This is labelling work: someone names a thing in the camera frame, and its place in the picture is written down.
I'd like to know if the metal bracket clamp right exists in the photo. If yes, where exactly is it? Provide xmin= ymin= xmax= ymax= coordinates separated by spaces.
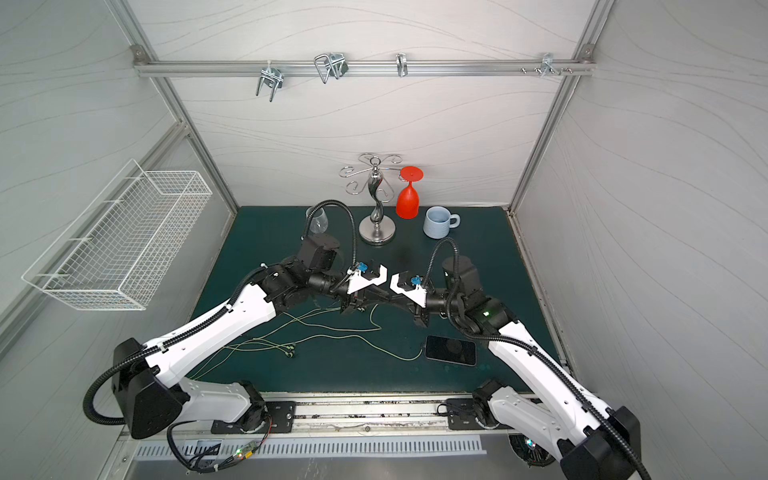
xmin=520 ymin=53 xmax=574 ymax=77

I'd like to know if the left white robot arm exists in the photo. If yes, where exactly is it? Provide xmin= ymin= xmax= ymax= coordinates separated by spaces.
xmin=82 ymin=226 xmax=387 ymax=439

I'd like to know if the light blue ceramic mug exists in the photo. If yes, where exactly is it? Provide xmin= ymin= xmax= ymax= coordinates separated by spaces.
xmin=423 ymin=206 xmax=461 ymax=240

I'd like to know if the metal hook clamp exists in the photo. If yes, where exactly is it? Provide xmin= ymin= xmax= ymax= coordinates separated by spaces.
xmin=395 ymin=53 xmax=408 ymax=78

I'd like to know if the left arm base wiring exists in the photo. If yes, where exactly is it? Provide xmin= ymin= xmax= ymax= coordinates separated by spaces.
xmin=166 ymin=413 xmax=274 ymax=475

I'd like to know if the aluminium crossbar rail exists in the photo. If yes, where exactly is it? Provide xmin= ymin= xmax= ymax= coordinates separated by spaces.
xmin=134 ymin=57 xmax=596 ymax=78

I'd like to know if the metal u-bolt clamp middle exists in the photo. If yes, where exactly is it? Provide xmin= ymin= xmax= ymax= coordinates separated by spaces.
xmin=313 ymin=52 xmax=349 ymax=84

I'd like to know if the black smartphone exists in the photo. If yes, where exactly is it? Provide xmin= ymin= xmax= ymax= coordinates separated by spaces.
xmin=425 ymin=335 xmax=477 ymax=367

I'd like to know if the metal u-bolt clamp left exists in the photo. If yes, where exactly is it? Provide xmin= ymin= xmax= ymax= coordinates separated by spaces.
xmin=255 ymin=64 xmax=284 ymax=102

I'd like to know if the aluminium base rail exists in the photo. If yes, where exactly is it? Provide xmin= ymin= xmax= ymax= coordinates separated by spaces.
xmin=119 ymin=392 xmax=541 ymax=439

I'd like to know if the clear wine glass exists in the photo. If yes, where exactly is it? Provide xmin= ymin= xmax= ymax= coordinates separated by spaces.
xmin=305 ymin=207 xmax=329 ymax=235

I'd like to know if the yellow-green earphone cable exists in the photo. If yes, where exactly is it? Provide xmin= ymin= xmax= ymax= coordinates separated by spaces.
xmin=191 ymin=305 xmax=343 ymax=380
xmin=281 ymin=302 xmax=424 ymax=363

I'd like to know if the metal u-bolt clamp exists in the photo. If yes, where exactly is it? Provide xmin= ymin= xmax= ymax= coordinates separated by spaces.
xmin=313 ymin=52 xmax=349 ymax=84
xmin=255 ymin=64 xmax=284 ymax=102

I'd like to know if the white wire basket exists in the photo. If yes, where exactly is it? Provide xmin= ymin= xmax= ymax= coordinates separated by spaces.
xmin=21 ymin=160 xmax=212 ymax=311

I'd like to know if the red plastic goblet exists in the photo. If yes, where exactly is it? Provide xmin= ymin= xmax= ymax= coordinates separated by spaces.
xmin=396 ymin=166 xmax=424 ymax=220

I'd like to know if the chrome glass holder stand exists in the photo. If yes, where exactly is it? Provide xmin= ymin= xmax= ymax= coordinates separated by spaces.
xmin=339 ymin=153 xmax=402 ymax=246

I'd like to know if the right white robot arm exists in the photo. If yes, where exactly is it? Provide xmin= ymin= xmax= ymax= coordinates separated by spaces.
xmin=390 ymin=253 xmax=651 ymax=479

